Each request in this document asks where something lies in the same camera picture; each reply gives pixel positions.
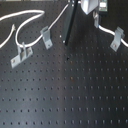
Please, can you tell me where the silver grey gripper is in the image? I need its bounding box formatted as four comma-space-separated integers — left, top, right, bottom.
62, 0, 109, 47

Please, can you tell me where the grey metal cable clip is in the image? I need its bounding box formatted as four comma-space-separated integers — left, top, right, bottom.
40, 27, 53, 49
110, 27, 124, 51
10, 43, 33, 68

